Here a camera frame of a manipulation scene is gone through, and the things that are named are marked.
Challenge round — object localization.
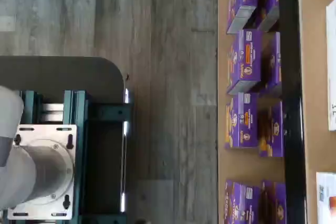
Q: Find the Simple Mills almond bars box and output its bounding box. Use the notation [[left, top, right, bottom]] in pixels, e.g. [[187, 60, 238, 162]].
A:
[[316, 172, 336, 224]]

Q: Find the tan shelf board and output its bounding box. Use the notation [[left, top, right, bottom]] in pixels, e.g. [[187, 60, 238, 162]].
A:
[[217, 0, 287, 224], [298, 0, 336, 224]]

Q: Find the teal metal base frame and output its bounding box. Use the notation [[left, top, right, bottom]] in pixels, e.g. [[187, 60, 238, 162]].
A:
[[20, 89, 135, 224]]

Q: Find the Simple Mills sweet thins box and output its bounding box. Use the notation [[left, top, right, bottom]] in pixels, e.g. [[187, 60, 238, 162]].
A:
[[326, 5, 336, 132]]

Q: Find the silver robot mounting plate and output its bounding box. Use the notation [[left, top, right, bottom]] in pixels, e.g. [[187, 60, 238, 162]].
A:
[[7, 124, 78, 221]]

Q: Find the black metal shelf rack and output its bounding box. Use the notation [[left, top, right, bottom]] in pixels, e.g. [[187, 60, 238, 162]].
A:
[[277, 0, 307, 224]]

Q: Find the grey rounded stand plate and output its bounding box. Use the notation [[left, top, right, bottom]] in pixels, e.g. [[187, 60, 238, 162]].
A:
[[0, 56, 124, 104]]

